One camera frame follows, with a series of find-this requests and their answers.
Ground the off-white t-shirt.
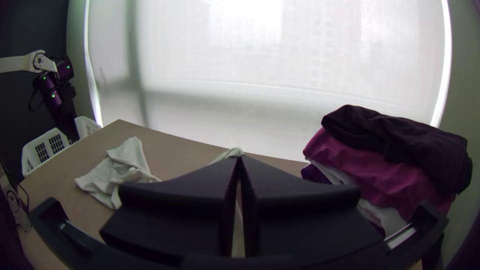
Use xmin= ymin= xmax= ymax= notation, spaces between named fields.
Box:
xmin=74 ymin=136 xmax=247 ymax=260

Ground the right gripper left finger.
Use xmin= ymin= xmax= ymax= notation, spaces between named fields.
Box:
xmin=99 ymin=156 xmax=240 ymax=264

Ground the black cable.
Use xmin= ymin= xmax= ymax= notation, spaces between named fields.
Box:
xmin=28 ymin=88 xmax=50 ymax=113

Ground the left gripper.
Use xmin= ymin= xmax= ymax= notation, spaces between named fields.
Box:
xmin=55 ymin=85 xmax=80 ymax=143

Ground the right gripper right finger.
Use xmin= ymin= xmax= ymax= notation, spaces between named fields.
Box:
xmin=239 ymin=154 xmax=385 ymax=264

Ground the white window blind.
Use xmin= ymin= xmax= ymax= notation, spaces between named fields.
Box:
xmin=84 ymin=0 xmax=453 ymax=163

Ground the pile of folded clothes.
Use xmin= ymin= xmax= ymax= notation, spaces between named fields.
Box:
xmin=300 ymin=104 xmax=473 ymax=238

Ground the white laundry basket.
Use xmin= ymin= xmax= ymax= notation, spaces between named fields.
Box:
xmin=21 ymin=115 xmax=103 ymax=177

